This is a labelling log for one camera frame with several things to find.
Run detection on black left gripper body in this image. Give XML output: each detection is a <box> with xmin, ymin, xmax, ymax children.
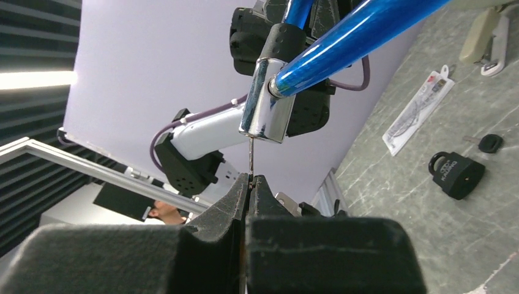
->
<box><xmin>229</xmin><ymin>0</ymin><xmax>357</xmax><ymax>76</ymax></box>

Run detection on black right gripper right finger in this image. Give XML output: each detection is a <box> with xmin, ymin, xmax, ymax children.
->
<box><xmin>245</xmin><ymin>175</ymin><xmax>426</xmax><ymax>293</ymax></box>

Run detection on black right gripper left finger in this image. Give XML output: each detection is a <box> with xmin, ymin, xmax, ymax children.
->
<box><xmin>1</xmin><ymin>173</ymin><xmax>250</xmax><ymax>293</ymax></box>

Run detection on blue cable lock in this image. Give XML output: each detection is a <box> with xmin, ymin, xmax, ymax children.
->
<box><xmin>239</xmin><ymin>0</ymin><xmax>446</xmax><ymax>143</ymax></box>

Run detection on cable lock keys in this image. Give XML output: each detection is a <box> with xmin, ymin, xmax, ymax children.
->
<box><xmin>248</xmin><ymin>137</ymin><xmax>254</xmax><ymax>183</ymax></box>

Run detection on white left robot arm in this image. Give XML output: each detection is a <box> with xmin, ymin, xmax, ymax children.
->
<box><xmin>150</xmin><ymin>1</ymin><xmax>370</xmax><ymax>197</ymax></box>

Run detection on black head key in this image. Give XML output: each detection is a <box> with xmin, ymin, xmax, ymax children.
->
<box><xmin>463</xmin><ymin>134</ymin><xmax>504</xmax><ymax>154</ymax></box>

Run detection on black padlock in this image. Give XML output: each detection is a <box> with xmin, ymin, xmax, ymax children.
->
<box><xmin>428</xmin><ymin>151</ymin><xmax>486</xmax><ymax>200</ymax></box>

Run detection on plastic packaging card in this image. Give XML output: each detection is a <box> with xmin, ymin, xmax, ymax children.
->
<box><xmin>382</xmin><ymin>64</ymin><xmax>455</xmax><ymax>156</ymax></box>

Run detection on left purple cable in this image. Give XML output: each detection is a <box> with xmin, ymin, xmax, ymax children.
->
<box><xmin>149</xmin><ymin>55</ymin><xmax>372</xmax><ymax>173</ymax></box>

